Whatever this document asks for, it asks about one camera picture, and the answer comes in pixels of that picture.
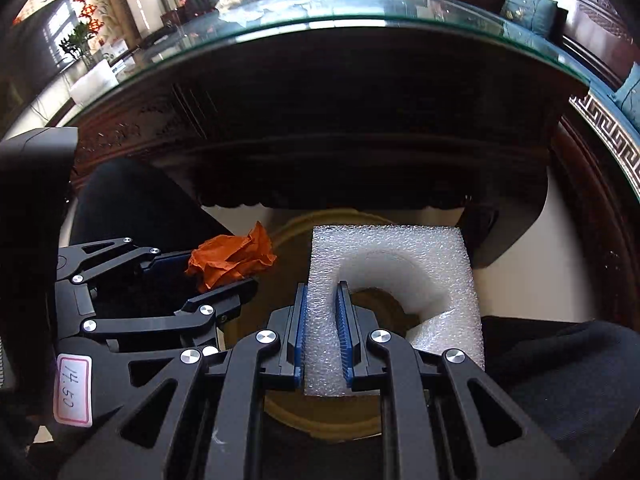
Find blue cushion near right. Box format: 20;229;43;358
613;63;640;130

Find orange paper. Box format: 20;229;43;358
186;221;277;292

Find white foam packing piece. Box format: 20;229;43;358
306;226;485;366

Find blue cushion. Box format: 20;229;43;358
500;0;558;39
613;63;640;130

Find yellow trash bin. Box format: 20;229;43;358
224;209;393;442

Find dark wooden sofa right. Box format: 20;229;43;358
551;0;639;330

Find white paper label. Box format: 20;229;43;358
53;353;93;428

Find blue cushion far right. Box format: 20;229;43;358
500;0;558;39

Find red chinese knot decoration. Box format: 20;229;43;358
73;0;104;35

